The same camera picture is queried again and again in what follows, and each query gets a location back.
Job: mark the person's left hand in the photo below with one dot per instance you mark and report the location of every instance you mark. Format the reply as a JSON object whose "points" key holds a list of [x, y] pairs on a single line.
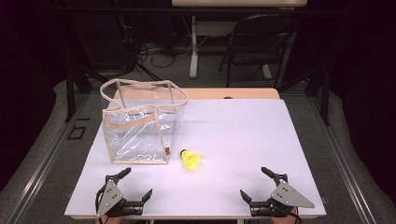
{"points": [[109, 220]]}

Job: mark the white board sheet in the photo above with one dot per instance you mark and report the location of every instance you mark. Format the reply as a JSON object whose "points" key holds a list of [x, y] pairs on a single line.
{"points": [[236, 149]]}

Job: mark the black folding chair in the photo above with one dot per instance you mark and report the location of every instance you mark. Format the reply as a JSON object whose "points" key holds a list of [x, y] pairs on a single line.
{"points": [[258, 40]]}

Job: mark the yellow shuttlecock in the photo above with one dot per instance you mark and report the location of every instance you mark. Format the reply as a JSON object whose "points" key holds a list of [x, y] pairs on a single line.
{"points": [[190, 159]]}

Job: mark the white desk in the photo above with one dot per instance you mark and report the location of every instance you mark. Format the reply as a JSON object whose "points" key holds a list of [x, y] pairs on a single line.
{"points": [[194, 46]]}

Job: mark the black floor socket frame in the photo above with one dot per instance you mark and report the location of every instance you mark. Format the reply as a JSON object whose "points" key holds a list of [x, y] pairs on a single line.
{"points": [[76, 132]]}

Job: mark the clear plastic bag beige trim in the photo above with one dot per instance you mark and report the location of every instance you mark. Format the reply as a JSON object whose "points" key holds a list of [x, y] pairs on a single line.
{"points": [[137, 133]]}

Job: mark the person's right hand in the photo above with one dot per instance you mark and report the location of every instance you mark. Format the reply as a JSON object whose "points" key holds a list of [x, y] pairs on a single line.
{"points": [[285, 219]]}

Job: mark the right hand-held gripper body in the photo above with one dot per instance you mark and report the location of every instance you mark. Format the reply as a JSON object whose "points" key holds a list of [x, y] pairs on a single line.
{"points": [[288, 194]]}

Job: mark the metal floor rail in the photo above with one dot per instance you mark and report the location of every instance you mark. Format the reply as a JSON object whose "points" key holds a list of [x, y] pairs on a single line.
{"points": [[342, 161], [46, 161]]}

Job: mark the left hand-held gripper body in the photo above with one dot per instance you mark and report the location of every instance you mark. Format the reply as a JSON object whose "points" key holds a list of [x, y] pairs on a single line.
{"points": [[109, 196]]}

